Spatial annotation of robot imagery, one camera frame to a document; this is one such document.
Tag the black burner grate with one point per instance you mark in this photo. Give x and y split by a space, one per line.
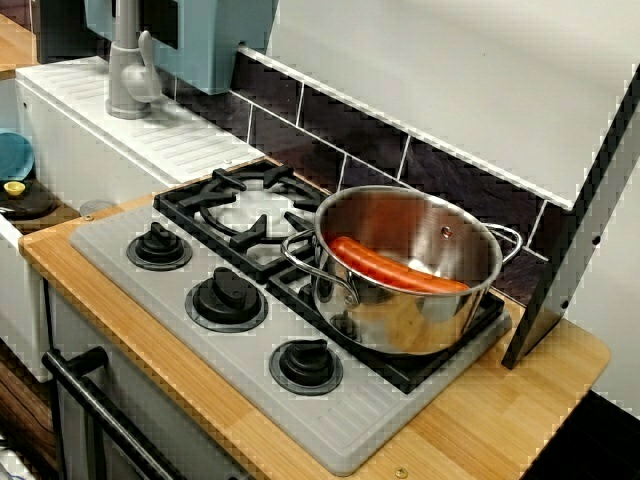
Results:
200 200

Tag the white sink unit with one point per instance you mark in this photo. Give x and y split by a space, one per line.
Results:
90 130

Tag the blue plate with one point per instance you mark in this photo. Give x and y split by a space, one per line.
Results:
12 155

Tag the stainless steel pot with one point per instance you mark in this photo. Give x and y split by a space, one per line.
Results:
430 315

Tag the wooden countertop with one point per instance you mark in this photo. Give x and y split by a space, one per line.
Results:
500 410

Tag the grey toy faucet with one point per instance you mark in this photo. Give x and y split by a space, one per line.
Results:
125 75

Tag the black stove knob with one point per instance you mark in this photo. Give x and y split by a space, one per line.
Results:
306 367
159 247
226 300

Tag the grey toy stove panel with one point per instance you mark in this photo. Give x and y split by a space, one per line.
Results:
165 300

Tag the light blue box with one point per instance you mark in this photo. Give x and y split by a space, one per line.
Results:
210 40

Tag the small yellow cup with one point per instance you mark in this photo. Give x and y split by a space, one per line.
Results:
14 188

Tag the black pan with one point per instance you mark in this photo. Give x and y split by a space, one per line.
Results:
35 205

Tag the red toy sausage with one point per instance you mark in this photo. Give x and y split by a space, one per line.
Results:
390 270

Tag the white oven door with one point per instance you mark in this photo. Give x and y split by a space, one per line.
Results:
150 400

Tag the white black-edged side panel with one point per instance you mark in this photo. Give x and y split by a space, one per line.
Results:
565 260

